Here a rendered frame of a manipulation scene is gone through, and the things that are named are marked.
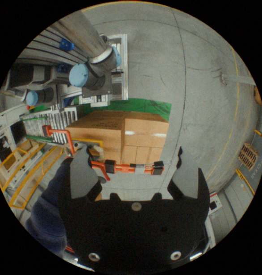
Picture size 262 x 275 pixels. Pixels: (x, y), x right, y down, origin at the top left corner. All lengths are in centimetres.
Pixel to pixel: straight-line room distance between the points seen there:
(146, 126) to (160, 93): 79
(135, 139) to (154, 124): 33
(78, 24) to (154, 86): 155
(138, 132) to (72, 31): 116
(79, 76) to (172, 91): 160
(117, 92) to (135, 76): 47
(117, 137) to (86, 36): 73
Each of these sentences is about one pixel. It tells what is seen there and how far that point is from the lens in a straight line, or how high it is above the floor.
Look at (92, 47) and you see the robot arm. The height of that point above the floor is 135.
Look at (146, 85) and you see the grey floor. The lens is 166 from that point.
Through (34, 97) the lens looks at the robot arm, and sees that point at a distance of 80.
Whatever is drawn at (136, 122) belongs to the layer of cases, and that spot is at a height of 54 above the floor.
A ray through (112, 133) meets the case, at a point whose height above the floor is 94.
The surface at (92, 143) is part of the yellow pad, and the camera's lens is 71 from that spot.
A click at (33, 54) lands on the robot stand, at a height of 144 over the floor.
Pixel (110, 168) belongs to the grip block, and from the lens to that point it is 66.
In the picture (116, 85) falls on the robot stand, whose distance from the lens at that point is 145.
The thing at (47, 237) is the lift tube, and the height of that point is 177.
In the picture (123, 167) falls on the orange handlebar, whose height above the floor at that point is 120.
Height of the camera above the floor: 163
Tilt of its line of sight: 62 degrees down
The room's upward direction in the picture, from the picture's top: 175 degrees counter-clockwise
